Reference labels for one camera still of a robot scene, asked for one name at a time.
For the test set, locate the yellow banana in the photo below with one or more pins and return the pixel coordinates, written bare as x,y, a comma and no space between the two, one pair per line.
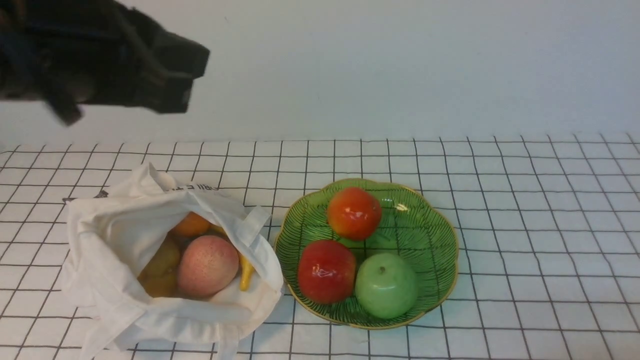
246,275

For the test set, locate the pink peach apple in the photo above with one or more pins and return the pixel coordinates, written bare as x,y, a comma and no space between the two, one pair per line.
208,265

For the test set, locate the orange mandarin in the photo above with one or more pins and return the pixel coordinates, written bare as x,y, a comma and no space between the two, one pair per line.
193,225

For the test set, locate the green leaf-pattern glass bowl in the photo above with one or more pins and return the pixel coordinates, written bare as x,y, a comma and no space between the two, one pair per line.
409,226

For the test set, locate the white black-grid tablecloth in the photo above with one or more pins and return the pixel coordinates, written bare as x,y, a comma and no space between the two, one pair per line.
548,229

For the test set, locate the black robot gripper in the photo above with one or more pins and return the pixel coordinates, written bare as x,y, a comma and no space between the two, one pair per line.
69,53

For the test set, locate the green apple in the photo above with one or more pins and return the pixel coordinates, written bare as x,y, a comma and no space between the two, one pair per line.
386,286

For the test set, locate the white cloth tote bag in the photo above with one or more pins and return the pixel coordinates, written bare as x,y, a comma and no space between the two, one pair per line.
112,238

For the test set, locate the orange-red apple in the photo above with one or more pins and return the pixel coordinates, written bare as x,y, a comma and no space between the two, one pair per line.
354,214

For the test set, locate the yellow-brown pear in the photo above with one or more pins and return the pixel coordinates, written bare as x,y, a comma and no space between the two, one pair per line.
160,276

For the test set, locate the red apple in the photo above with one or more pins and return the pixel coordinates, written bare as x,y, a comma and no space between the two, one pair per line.
326,272

